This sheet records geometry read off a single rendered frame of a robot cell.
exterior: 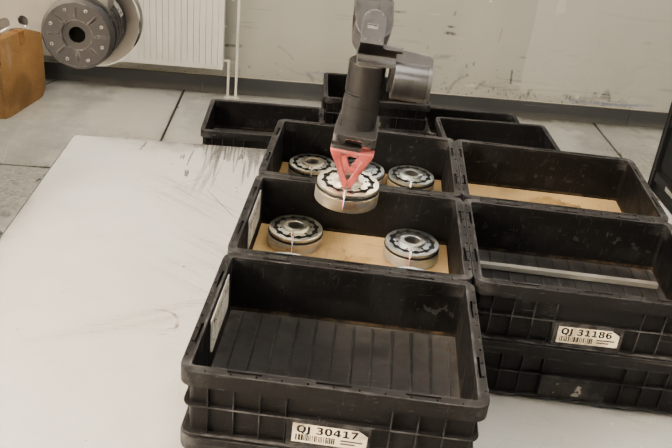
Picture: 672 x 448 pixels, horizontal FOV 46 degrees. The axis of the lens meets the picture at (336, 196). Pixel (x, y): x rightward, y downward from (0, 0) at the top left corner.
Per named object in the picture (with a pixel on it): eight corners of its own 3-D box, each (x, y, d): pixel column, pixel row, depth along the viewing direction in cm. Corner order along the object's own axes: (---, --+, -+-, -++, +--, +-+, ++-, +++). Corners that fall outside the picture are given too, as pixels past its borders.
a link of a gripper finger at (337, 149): (369, 178, 132) (379, 125, 128) (366, 197, 126) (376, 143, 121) (328, 170, 132) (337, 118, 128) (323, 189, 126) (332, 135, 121)
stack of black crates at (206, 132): (197, 250, 277) (199, 130, 257) (208, 210, 304) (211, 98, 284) (312, 258, 280) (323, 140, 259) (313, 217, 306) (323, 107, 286)
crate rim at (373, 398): (177, 384, 103) (177, 369, 102) (224, 263, 130) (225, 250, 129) (488, 424, 102) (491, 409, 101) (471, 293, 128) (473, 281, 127)
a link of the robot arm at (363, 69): (351, 46, 122) (350, 57, 117) (395, 53, 123) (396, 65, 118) (344, 88, 126) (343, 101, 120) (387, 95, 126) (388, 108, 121)
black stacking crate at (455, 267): (224, 311, 134) (226, 253, 129) (254, 227, 161) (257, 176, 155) (460, 341, 133) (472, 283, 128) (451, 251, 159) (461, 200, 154)
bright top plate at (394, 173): (387, 183, 173) (387, 181, 173) (389, 165, 182) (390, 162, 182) (433, 190, 173) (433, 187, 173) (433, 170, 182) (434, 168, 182)
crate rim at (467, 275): (224, 263, 130) (225, 250, 129) (256, 184, 156) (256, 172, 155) (471, 293, 128) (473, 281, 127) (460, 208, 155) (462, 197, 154)
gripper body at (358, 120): (378, 126, 131) (386, 84, 127) (373, 152, 121) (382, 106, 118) (338, 119, 131) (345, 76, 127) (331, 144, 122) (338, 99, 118)
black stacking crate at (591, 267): (462, 341, 133) (474, 283, 128) (453, 251, 159) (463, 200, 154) (703, 371, 132) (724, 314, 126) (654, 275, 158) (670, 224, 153)
